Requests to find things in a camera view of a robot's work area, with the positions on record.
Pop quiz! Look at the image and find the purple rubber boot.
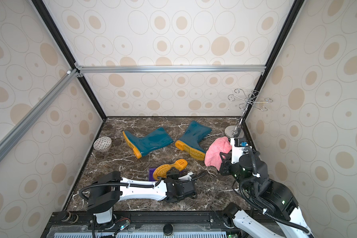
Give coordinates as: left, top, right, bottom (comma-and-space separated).
149, 159, 188, 181

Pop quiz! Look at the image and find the pink microfiber cloth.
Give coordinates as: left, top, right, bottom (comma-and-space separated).
204, 136, 232, 170

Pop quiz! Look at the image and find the teal rubber boot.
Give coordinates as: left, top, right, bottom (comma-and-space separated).
175, 121, 212, 161
123, 128, 174, 159

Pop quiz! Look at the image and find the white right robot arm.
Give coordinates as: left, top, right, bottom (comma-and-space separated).
219, 138, 313, 238

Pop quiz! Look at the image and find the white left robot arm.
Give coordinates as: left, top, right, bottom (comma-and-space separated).
78, 168, 201, 224

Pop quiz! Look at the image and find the chrome mug tree stand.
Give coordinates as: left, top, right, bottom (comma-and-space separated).
225, 88, 273, 138

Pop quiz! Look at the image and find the patterned black white bowl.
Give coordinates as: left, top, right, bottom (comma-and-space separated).
93, 136, 112, 152

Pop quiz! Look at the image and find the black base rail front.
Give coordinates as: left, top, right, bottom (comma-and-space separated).
42, 211, 241, 238

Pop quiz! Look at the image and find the horizontal aluminium rail back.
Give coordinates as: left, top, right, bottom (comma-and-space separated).
78, 65, 266, 73

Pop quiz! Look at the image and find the black corner frame post right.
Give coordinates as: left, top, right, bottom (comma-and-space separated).
253, 0, 306, 103

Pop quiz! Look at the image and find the black corner frame post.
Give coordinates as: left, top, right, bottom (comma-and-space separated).
31, 0, 107, 121
253, 0, 306, 103

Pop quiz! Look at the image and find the diagonal aluminium rail left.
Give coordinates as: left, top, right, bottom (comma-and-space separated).
0, 69, 78, 162

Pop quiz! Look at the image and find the black corner frame post left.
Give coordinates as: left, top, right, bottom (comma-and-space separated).
31, 0, 107, 121

